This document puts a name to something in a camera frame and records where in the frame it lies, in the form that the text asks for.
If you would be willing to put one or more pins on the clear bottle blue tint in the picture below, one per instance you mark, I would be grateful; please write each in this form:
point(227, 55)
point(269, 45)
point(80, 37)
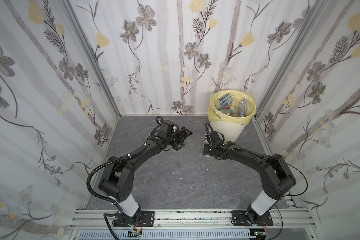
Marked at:
point(242, 108)

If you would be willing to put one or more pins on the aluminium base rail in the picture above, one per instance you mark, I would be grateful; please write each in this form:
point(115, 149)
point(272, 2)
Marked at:
point(290, 224)

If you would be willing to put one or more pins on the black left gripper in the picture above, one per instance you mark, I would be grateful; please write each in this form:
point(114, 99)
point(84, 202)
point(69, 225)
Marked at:
point(179, 136)

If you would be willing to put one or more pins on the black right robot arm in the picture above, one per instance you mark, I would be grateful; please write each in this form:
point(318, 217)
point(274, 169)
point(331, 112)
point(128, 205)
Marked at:
point(276, 177)

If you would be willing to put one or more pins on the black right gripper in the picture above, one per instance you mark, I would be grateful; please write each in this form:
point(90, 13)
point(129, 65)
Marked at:
point(210, 147)

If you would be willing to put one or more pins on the blue label clear bottle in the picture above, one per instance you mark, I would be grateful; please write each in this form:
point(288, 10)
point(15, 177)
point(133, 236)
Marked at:
point(224, 101)

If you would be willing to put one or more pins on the white bin with yellow bag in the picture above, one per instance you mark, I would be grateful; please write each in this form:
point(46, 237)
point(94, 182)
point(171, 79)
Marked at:
point(231, 127)

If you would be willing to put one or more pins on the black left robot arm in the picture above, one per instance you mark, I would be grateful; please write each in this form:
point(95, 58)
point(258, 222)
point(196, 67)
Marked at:
point(113, 181)

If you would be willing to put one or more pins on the clear bottle white cap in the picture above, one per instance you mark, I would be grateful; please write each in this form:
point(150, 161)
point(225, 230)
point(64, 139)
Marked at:
point(229, 111)

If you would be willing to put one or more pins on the clear bottle white green label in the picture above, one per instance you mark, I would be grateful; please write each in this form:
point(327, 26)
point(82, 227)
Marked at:
point(208, 140)

